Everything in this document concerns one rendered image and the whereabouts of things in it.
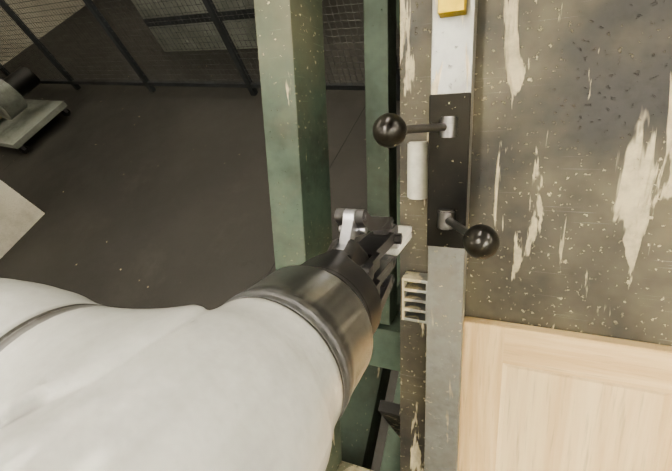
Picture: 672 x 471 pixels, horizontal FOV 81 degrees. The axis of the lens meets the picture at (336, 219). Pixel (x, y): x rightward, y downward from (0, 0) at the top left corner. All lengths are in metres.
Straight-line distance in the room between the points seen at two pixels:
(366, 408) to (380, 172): 0.61
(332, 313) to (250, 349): 0.07
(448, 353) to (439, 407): 0.10
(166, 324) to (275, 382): 0.05
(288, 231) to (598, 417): 0.51
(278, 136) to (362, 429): 0.71
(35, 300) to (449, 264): 0.47
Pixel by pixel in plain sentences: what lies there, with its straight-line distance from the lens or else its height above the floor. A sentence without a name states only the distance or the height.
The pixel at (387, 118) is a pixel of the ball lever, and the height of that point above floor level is 1.52.
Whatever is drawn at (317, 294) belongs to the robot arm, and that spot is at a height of 1.60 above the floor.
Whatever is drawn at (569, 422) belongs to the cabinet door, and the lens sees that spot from 0.71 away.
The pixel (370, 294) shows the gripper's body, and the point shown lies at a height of 1.55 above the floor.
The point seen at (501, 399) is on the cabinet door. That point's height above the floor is 1.12.
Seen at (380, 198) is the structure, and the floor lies 1.30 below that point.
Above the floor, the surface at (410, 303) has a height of 1.22.
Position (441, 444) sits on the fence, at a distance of 0.74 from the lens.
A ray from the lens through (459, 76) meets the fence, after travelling 0.54.
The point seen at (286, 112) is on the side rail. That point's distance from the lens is 0.61.
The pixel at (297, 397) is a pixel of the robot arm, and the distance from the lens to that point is 0.17.
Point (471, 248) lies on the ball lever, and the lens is 0.44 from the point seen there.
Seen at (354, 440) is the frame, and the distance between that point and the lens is 1.04.
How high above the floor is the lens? 1.79
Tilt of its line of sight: 48 degrees down
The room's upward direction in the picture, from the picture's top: 24 degrees counter-clockwise
